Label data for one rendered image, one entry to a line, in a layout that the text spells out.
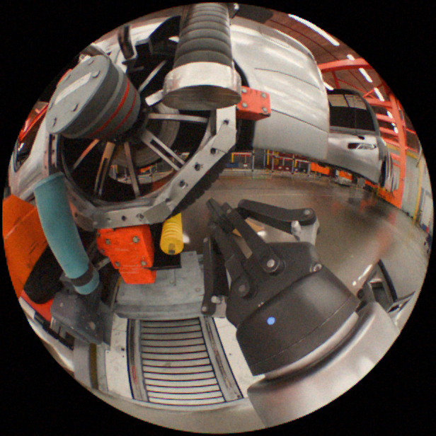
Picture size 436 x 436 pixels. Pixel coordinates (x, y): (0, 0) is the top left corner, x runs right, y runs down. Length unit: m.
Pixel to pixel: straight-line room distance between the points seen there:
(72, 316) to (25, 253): 0.27
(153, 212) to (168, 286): 0.40
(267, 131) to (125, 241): 0.53
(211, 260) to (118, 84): 0.27
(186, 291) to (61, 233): 0.50
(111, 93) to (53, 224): 0.23
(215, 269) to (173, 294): 0.47
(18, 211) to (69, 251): 0.39
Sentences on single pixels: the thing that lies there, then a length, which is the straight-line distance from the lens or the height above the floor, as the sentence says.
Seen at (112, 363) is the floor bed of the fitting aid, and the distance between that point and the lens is 0.78.
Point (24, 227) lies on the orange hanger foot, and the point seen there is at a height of 0.65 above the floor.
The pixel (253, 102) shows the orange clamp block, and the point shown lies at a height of 0.84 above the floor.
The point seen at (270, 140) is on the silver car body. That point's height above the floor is 0.78.
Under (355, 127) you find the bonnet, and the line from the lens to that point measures 3.60.
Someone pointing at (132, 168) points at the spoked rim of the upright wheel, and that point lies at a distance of 0.41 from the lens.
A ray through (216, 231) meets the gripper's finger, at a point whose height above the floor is 0.63.
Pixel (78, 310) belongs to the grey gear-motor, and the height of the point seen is 0.39.
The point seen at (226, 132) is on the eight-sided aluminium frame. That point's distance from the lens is 0.30.
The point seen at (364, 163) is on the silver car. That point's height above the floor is 0.96.
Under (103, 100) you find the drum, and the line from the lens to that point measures 0.23.
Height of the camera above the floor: 0.72
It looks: 25 degrees down
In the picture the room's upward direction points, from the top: straight up
